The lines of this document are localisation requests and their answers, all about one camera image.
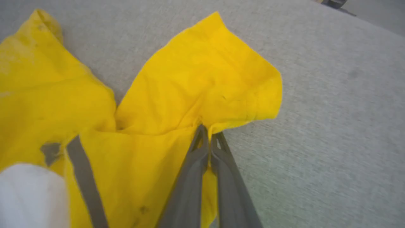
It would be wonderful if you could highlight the yellow printed t-shirt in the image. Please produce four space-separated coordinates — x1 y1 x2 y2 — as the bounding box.
0 9 283 228

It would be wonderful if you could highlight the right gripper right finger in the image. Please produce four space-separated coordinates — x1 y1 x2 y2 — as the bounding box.
210 131 263 228

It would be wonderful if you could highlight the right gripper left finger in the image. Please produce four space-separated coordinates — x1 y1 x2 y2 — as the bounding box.
155 124 210 228

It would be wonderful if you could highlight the grey fabric sofa cushion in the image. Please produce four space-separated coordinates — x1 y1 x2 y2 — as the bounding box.
0 0 405 228

